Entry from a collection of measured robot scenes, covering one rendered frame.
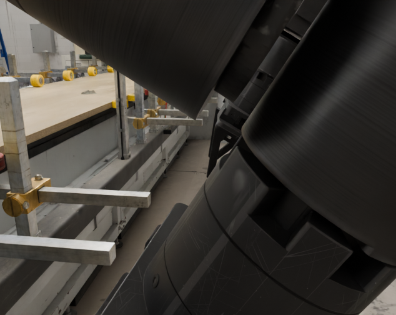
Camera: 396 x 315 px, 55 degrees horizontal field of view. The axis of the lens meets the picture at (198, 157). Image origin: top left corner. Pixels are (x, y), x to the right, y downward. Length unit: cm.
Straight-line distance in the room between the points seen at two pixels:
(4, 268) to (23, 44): 1199
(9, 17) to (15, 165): 1212
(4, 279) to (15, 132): 32
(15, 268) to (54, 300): 82
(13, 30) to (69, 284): 1151
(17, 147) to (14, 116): 7
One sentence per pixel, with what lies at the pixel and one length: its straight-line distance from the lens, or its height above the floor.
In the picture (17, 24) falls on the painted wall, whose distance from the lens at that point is 1289.
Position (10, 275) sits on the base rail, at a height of 70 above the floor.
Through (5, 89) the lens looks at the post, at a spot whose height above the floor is 108.
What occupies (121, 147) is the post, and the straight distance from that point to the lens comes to 165.
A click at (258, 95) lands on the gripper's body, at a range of 51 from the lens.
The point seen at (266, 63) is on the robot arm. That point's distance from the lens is 51.
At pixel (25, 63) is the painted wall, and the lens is 1283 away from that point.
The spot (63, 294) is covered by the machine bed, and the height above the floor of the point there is 17.
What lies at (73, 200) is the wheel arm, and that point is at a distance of 98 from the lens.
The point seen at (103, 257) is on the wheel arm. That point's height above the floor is 82.
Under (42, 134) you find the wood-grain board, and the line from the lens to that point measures 138.
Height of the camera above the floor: 117
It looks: 17 degrees down
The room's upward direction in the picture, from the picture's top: straight up
